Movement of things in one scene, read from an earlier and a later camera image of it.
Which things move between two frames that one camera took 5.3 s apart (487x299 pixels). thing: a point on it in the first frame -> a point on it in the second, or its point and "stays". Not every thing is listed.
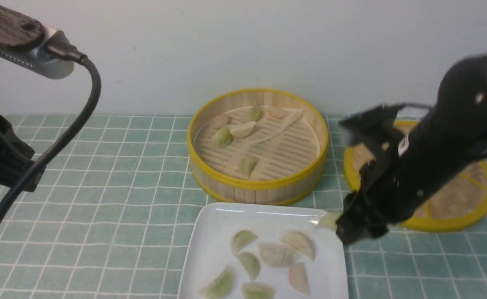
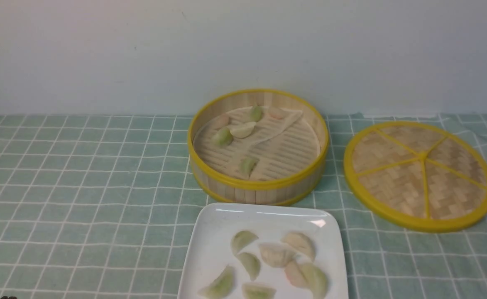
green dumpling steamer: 240,238 stays
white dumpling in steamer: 241,130 stays
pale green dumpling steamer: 328,221 -> 315,280
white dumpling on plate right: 300,243 stays
